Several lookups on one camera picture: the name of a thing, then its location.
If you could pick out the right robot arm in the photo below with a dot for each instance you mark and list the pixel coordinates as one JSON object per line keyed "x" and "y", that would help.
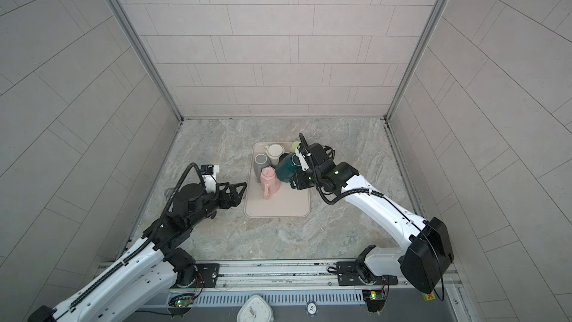
{"x": 425, "y": 250}

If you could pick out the white mug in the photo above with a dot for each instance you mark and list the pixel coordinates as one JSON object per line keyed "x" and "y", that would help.
{"x": 274, "y": 152}

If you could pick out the grey mug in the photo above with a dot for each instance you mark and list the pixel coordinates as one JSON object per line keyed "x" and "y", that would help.
{"x": 260, "y": 162}

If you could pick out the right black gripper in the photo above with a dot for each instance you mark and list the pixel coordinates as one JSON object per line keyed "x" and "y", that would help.
{"x": 298, "y": 180}

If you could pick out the dark green mug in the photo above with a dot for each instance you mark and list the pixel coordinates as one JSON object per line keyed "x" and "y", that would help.
{"x": 287, "y": 167}

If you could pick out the round blue badge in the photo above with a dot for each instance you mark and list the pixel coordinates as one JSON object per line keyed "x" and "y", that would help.
{"x": 311, "y": 308}

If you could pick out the light green mug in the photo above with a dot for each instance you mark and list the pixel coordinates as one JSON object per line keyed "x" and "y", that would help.
{"x": 294, "y": 146}

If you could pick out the circuit board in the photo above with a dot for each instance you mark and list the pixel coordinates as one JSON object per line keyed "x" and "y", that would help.
{"x": 181, "y": 301}
{"x": 375, "y": 300}

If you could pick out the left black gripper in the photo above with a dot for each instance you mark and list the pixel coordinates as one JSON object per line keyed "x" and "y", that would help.
{"x": 234, "y": 200}

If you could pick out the pink mug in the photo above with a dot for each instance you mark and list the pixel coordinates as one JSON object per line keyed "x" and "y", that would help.
{"x": 269, "y": 181}

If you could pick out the yellow sticker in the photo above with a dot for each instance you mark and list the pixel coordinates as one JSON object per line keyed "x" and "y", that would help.
{"x": 429, "y": 297}

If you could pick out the right circuit board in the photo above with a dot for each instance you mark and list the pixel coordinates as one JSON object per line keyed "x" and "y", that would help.
{"x": 375, "y": 300}

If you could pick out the white kitchen timer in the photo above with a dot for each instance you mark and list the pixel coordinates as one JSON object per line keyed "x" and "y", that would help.
{"x": 256, "y": 309}

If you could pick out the left circuit board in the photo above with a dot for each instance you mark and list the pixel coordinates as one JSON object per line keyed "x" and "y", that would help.
{"x": 181, "y": 301}

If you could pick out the beige plastic tray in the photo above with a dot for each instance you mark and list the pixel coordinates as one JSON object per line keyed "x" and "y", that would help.
{"x": 286, "y": 203}

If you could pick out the aluminium mounting rail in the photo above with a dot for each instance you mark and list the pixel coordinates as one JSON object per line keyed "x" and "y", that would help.
{"x": 382, "y": 269}

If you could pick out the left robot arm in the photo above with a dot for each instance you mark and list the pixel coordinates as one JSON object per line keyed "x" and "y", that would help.
{"x": 155, "y": 262}

